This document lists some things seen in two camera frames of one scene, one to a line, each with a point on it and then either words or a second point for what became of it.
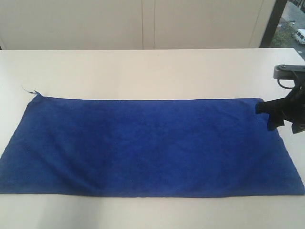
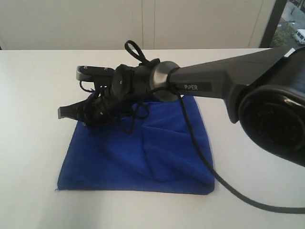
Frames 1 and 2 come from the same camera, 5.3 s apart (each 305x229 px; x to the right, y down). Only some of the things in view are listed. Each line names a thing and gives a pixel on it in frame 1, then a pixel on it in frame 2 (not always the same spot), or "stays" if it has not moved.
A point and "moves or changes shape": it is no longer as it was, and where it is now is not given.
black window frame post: [269, 35] stays
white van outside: [299, 36] stays
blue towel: [147, 148] moves or changes shape
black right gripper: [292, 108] -> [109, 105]
